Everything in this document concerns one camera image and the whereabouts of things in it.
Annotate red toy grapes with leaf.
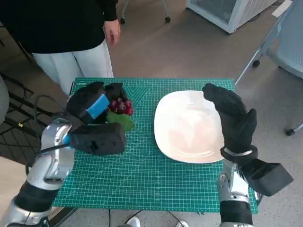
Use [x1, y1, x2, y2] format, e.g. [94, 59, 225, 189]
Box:
[106, 96, 136, 131]

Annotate person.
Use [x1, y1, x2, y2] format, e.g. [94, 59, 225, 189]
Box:
[0, 0, 122, 96]

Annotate light blue mesh chair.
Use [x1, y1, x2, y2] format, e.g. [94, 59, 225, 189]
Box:
[234, 0, 303, 137]

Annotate black floor cable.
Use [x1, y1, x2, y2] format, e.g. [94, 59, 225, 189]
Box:
[107, 209, 180, 227]

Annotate grey chair base with castors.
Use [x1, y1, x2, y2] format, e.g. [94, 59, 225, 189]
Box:
[119, 0, 171, 24]

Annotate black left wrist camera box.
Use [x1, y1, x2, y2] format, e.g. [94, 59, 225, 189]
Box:
[70, 122, 126, 156]

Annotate black wire rack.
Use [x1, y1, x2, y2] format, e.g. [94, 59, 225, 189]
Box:
[0, 70, 69, 159]

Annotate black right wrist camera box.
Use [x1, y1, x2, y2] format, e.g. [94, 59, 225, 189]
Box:
[239, 158, 294, 197]

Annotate person's left hand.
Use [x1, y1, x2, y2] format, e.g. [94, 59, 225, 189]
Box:
[103, 19, 122, 47]

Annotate black gloved robot right hand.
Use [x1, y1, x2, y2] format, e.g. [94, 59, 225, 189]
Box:
[202, 83, 258, 155]

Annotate bare black robot left hand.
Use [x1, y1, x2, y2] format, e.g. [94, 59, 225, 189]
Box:
[66, 81, 130, 125]

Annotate white perforated cabinet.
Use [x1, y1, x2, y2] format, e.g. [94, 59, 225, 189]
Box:
[186, 0, 279, 34]

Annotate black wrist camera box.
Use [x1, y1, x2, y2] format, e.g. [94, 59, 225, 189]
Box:
[239, 158, 294, 197]
[70, 122, 126, 156]

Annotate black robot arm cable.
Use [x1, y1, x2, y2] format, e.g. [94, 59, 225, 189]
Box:
[25, 94, 73, 177]

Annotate green cutting mat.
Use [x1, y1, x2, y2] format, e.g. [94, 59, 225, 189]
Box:
[52, 77, 259, 214]

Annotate white square plate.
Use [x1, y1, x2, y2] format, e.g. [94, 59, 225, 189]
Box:
[153, 90, 225, 164]

